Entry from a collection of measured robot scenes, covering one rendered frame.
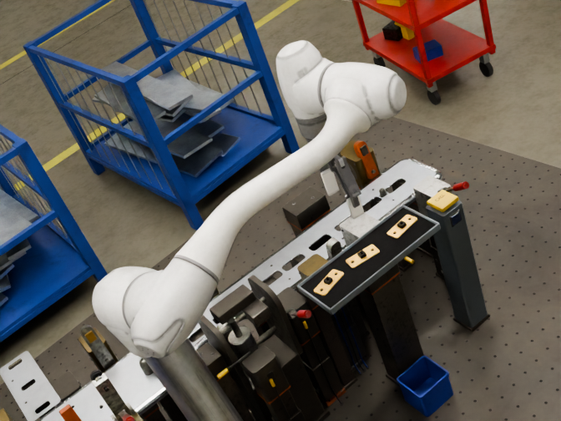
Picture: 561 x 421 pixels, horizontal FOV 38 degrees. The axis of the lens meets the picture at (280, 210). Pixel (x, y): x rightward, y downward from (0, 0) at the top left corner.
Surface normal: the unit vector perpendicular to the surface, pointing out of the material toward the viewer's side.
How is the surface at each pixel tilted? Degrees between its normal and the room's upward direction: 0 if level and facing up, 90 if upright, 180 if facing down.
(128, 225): 0
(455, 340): 0
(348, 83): 24
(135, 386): 0
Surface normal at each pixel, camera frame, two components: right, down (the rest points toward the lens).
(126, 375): -0.30, -0.76
